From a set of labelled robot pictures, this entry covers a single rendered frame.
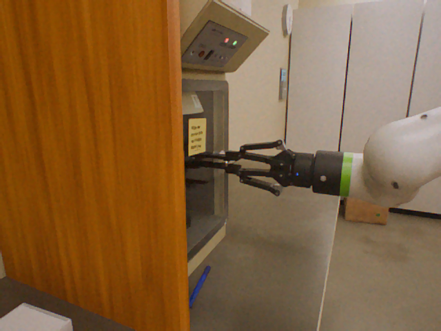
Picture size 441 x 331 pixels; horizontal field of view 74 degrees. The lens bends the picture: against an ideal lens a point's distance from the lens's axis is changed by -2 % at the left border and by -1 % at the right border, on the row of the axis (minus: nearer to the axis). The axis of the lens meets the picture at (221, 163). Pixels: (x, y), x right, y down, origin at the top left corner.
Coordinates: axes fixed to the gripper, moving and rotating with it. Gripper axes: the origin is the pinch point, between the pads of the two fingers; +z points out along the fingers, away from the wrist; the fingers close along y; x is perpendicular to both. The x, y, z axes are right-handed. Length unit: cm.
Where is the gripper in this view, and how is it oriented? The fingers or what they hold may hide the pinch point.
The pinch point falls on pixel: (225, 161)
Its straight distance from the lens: 71.2
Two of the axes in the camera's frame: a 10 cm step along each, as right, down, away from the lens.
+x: -4.1, 2.3, -8.8
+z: -9.1, -1.0, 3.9
